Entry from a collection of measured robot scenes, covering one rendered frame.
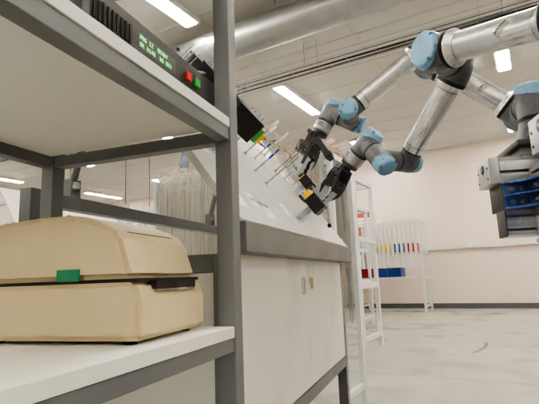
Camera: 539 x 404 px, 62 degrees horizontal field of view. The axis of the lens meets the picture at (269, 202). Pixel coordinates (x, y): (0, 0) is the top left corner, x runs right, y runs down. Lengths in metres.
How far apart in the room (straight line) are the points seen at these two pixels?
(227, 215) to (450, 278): 9.14
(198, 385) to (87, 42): 0.69
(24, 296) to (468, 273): 9.39
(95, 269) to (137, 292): 0.08
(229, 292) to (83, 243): 0.29
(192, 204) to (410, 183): 7.62
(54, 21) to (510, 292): 9.54
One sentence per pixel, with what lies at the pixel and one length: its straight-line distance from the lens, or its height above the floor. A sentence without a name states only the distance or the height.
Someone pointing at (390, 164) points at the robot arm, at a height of 1.12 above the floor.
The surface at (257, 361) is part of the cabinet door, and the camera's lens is 1.09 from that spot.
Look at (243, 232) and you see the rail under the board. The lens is 0.94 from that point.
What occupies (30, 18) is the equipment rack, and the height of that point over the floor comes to 1.01.
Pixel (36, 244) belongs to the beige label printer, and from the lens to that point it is 0.77.
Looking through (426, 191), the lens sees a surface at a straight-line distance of 10.08.
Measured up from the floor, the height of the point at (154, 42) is 1.11.
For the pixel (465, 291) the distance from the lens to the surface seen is 9.87.
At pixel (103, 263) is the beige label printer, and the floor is 0.77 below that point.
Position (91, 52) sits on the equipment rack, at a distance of 0.60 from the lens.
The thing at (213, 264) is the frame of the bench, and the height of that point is 0.78.
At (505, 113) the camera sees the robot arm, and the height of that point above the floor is 1.32.
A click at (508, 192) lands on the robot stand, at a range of 1.68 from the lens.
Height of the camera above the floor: 0.75
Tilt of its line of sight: 10 degrees up
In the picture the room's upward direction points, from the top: 2 degrees counter-clockwise
